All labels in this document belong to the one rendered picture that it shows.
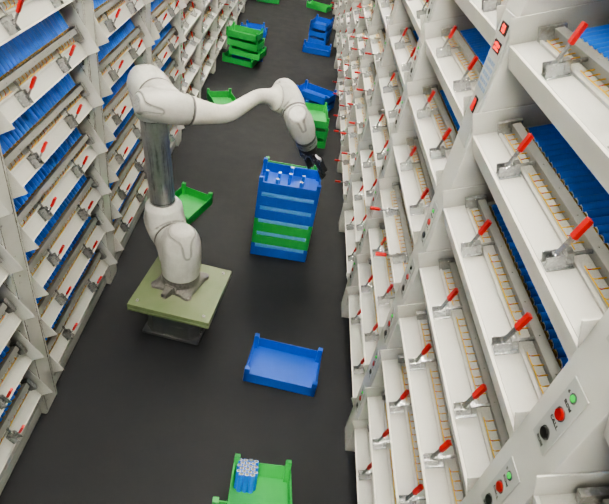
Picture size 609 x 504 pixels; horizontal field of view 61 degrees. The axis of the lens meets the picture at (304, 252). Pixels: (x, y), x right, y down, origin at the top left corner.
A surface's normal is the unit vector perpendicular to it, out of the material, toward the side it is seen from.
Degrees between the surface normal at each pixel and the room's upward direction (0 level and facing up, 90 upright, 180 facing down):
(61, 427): 0
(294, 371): 0
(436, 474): 21
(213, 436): 0
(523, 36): 90
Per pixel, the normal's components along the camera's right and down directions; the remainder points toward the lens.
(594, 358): -0.99, -0.15
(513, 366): -0.20, -0.77
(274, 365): 0.16, -0.76
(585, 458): -0.04, 0.62
